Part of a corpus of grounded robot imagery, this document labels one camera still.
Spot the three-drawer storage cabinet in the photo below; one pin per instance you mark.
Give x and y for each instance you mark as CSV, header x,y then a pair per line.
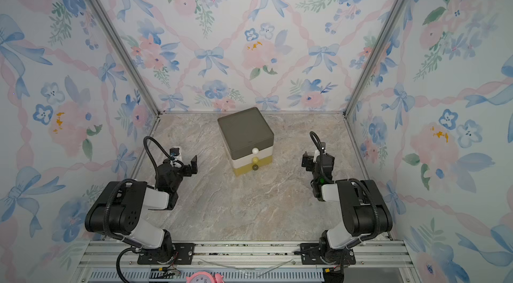
x,y
248,140

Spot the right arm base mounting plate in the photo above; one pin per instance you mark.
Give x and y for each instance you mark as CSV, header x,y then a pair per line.
x,y
314,254

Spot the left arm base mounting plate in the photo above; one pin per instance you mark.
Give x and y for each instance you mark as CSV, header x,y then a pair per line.
x,y
176,253

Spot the aluminium corner post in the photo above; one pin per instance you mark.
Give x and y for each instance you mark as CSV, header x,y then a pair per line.
x,y
383,37
118,46

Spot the pink alarm clock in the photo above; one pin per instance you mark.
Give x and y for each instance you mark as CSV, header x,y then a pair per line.
x,y
204,277

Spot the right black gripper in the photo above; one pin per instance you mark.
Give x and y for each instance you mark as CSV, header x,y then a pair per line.
x,y
310,161

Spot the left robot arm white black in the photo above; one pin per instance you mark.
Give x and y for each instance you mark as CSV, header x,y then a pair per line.
x,y
120,213

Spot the right aluminium corner post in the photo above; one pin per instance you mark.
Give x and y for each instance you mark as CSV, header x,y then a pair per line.
x,y
383,37

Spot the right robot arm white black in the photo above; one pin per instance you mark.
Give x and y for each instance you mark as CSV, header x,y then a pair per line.
x,y
364,213

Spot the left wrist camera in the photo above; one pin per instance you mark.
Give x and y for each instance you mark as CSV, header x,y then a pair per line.
x,y
175,154

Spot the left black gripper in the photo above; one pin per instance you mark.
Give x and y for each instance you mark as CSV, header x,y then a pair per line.
x,y
186,168

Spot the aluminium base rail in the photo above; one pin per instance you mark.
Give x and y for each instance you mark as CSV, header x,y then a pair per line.
x,y
253,254

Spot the left aluminium corner post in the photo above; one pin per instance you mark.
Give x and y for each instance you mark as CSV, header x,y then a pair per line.
x,y
118,46

